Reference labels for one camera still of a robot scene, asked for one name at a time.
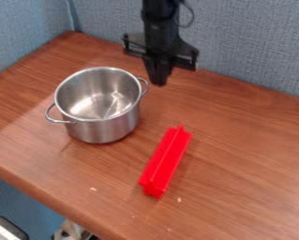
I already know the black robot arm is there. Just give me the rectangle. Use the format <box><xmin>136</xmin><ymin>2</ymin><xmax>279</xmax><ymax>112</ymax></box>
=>
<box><xmin>122</xmin><ymin>0</ymin><xmax>199</xmax><ymax>86</ymax></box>

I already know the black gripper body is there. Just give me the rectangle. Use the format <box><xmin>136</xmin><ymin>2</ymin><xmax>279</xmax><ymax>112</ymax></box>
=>
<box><xmin>120</xmin><ymin>18</ymin><xmax>202</xmax><ymax>72</ymax></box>

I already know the black and white chair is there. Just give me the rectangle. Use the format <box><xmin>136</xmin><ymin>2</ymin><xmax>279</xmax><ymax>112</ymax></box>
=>
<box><xmin>0</xmin><ymin>216</ymin><xmax>29</xmax><ymax>240</ymax></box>

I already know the light object under table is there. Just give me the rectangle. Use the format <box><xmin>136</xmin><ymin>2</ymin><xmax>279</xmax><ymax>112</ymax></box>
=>
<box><xmin>49</xmin><ymin>220</ymin><xmax>100</xmax><ymax>240</ymax></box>

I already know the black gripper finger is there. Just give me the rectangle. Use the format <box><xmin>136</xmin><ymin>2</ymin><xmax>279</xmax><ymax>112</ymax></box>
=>
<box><xmin>142</xmin><ymin>54</ymin><xmax>159</xmax><ymax>83</ymax></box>
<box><xmin>158</xmin><ymin>56</ymin><xmax>174</xmax><ymax>86</ymax></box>

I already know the red plastic block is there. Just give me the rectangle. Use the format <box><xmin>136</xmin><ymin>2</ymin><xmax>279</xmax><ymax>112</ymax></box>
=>
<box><xmin>138</xmin><ymin>126</ymin><xmax>191</xmax><ymax>199</ymax></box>

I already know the metal pot with handles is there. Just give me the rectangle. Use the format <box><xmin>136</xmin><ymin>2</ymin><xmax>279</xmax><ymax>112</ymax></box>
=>
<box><xmin>45</xmin><ymin>67</ymin><xmax>150</xmax><ymax>143</ymax></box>

